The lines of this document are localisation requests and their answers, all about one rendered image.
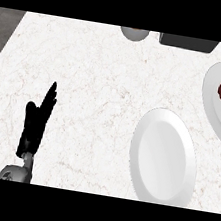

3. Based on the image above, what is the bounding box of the grey round bowl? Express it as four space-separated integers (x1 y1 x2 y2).
118 26 151 45

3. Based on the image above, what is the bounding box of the white oval plate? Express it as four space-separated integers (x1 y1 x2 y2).
121 103 207 210

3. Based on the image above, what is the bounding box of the dark grey appliance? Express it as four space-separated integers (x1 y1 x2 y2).
157 32 221 57

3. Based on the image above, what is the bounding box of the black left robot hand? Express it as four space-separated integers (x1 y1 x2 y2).
14 76 61 163

